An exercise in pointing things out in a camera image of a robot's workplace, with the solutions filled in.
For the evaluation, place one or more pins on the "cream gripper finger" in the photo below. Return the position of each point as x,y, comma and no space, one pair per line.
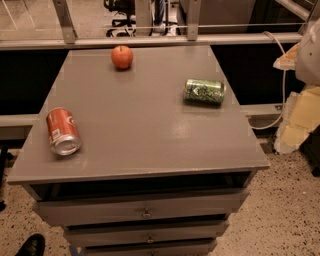
301,114

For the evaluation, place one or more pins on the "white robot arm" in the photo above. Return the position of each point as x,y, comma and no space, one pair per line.
301,114

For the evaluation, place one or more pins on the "red apple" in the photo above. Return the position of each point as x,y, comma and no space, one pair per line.
122,57

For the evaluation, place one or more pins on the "green soda can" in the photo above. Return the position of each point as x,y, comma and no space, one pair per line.
205,91

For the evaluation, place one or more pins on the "grey drawer cabinet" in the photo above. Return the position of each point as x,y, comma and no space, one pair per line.
139,136

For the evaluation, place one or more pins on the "middle grey drawer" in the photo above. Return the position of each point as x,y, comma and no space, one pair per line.
146,233

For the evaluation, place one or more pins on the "grey drawer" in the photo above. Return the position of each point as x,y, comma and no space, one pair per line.
197,247
144,207
146,233

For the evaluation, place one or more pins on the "bottom grey drawer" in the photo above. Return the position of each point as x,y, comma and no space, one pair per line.
197,247

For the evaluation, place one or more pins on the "grey metal railing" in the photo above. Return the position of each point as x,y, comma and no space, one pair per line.
77,24

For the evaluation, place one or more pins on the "black office chair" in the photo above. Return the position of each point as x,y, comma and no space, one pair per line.
122,25

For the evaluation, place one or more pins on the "top grey drawer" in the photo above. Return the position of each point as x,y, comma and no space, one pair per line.
144,207

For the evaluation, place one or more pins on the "orange soda can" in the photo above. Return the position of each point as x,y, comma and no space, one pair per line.
63,134

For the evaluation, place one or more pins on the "black shoe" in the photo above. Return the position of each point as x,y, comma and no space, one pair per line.
33,246

